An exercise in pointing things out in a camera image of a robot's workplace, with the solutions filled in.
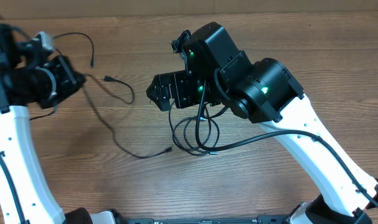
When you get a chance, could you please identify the thin black cable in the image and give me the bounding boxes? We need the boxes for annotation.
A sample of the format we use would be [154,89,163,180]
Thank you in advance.
[53,32,95,68]

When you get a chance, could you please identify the black cable silver plugs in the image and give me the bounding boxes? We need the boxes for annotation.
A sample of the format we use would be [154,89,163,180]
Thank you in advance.
[168,100,227,157]

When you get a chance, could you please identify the black usb cable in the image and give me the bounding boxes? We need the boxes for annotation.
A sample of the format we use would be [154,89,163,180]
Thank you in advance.
[81,73,173,159]

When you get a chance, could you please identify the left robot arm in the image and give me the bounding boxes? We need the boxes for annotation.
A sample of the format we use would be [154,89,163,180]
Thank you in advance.
[0,24,116,223]

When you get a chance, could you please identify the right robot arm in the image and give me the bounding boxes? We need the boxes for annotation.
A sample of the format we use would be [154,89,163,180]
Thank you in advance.
[146,22,378,223]

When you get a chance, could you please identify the left camera thin cable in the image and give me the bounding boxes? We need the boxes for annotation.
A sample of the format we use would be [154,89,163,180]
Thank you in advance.
[29,102,59,121]

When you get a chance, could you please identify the camera thin cable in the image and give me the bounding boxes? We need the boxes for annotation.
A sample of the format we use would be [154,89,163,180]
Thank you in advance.
[202,104,229,119]
[29,102,59,121]

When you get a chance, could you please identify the right camera thin cable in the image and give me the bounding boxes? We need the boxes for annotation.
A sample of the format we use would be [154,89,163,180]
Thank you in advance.
[202,104,229,119]

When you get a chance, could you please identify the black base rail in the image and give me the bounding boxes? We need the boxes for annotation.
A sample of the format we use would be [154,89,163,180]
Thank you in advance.
[115,212,294,224]

